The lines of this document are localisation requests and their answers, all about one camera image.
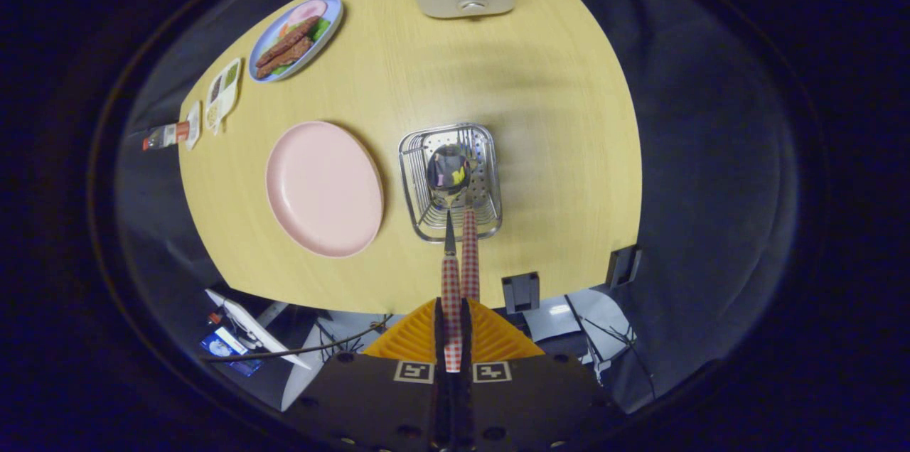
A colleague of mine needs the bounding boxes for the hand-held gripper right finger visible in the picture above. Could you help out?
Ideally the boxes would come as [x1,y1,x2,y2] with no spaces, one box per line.
[454,298,626,452]

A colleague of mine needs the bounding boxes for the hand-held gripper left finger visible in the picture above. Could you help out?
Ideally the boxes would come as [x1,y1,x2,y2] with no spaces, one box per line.
[284,298,452,452]

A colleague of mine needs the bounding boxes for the spoon with red checked handle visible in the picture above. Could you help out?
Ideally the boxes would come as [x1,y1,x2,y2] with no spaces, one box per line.
[425,145,471,373]

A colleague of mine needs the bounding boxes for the fork with red checked handle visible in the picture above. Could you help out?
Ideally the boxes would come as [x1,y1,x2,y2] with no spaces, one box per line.
[461,196,481,302]

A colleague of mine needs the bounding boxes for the black table clamp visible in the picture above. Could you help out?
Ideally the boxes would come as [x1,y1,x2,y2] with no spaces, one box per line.
[502,271,540,314]
[606,246,642,289]

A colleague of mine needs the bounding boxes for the pink plate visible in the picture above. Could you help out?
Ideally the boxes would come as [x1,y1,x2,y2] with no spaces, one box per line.
[265,121,385,258]

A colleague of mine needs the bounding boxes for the white flat panel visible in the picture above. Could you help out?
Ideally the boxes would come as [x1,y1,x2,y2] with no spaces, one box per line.
[205,289,312,370]

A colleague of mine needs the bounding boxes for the blue flat packet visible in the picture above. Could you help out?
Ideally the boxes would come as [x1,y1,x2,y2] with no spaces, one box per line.
[200,328,262,376]

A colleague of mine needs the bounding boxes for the brown sausage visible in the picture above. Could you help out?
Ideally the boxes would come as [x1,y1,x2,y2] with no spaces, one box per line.
[256,36,314,80]
[255,16,321,69]

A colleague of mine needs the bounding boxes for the white square coaster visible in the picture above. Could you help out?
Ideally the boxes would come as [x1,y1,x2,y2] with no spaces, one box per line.
[185,101,202,151]

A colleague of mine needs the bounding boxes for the white divided dish with seeds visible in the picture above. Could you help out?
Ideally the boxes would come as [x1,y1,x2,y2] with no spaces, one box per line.
[205,58,242,134]

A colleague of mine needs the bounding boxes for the clear bottle with red label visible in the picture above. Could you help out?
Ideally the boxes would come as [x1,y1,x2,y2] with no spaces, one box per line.
[142,122,191,151]

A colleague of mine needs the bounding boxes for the blue plate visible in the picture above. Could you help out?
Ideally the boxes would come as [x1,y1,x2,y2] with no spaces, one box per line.
[247,0,343,83]

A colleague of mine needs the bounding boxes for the pink ham slice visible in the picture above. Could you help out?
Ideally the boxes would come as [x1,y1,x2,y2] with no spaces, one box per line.
[288,0,328,26]

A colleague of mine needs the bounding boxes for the black cable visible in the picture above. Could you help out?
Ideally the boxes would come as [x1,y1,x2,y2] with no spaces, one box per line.
[203,321,392,364]

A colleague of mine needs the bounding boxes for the metal wire basket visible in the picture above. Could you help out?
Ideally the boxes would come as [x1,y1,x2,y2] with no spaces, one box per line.
[398,123,503,244]

